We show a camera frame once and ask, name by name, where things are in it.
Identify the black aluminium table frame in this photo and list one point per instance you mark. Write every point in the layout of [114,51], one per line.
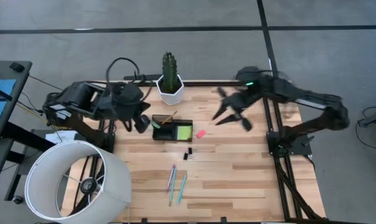
[206,83]

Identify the white angular plant pot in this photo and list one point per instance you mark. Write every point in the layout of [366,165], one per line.
[171,98]

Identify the white paper sheets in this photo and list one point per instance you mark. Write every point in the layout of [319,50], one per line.
[63,137]

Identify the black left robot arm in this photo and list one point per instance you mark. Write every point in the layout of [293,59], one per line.
[79,96]

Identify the grey floor device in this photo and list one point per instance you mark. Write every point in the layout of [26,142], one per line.
[374,118]

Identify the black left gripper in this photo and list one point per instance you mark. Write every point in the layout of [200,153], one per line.
[127,101]

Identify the blue flat panel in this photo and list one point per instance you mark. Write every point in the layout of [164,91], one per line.
[1,105]

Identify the yellow pencil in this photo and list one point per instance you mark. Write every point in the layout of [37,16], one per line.
[169,117]

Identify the small black desk object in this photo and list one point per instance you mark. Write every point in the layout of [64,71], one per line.
[17,67]

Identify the teal pencil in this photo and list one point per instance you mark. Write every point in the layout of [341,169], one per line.
[172,186]

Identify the black mesh desk organizer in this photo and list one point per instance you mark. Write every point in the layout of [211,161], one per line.
[166,132]

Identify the white lamp shade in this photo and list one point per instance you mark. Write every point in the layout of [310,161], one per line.
[113,174]

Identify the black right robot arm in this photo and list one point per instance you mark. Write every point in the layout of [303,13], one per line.
[315,99]

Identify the green sticky note pad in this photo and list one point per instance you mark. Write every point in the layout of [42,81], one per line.
[184,132]

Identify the black side desk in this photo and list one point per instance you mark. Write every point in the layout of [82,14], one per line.
[20,77]

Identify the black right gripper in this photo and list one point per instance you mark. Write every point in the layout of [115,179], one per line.
[247,99]

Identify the green pen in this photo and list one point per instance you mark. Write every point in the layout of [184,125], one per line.
[155,124]

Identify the tall green cactus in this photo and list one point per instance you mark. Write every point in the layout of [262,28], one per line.
[170,71]

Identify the teal pen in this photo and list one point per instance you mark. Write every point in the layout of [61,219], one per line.
[182,189]

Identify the purple pen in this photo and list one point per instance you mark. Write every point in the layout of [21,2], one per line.
[170,178]

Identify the pink eraser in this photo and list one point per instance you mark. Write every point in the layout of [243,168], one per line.
[200,134]

